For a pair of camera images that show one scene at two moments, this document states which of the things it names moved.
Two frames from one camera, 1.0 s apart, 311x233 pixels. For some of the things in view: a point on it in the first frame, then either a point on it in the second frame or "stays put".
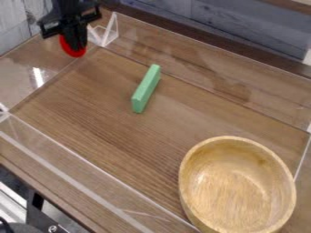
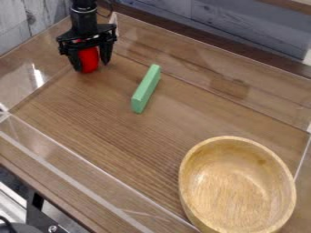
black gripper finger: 72,38 → 73,55
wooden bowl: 236,187 stays put
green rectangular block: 145,87 stays put
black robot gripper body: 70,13 → 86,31
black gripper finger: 81,35 → 105,48
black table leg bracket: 36,217 stays put
